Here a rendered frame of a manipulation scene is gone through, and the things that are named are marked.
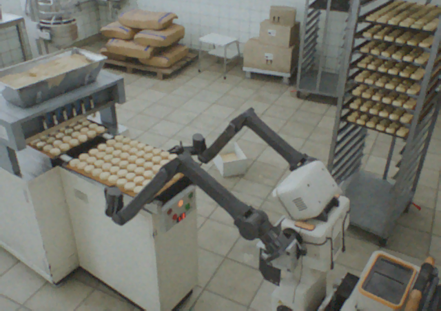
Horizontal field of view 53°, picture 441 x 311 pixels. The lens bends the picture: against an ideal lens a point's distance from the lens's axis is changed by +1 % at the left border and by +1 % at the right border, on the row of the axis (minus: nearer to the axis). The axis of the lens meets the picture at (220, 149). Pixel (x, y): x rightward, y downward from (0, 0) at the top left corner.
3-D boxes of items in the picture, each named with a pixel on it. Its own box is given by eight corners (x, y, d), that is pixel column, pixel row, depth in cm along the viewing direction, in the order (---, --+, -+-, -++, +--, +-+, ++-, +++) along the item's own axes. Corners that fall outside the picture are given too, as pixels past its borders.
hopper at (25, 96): (-10, 100, 230) (-18, 75, 222) (78, 69, 268) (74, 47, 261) (23, 115, 215) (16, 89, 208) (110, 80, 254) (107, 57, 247)
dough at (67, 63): (-10, 89, 227) (-14, 77, 223) (76, 60, 264) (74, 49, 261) (21, 102, 213) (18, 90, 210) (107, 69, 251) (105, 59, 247)
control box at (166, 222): (160, 230, 216) (158, 208, 209) (191, 205, 233) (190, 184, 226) (165, 234, 214) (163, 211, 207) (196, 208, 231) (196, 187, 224)
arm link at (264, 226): (270, 236, 154) (276, 229, 158) (251, 214, 154) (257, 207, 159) (253, 248, 159) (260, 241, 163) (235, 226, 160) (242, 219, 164)
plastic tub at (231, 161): (211, 160, 401) (211, 145, 393) (234, 156, 407) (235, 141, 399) (222, 178, 377) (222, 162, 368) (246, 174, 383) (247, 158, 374)
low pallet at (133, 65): (93, 66, 600) (91, 58, 594) (127, 49, 662) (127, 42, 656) (169, 81, 557) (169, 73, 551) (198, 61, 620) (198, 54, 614)
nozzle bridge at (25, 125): (-10, 161, 243) (-28, 105, 225) (94, 114, 293) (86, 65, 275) (25, 182, 226) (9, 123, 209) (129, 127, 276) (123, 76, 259)
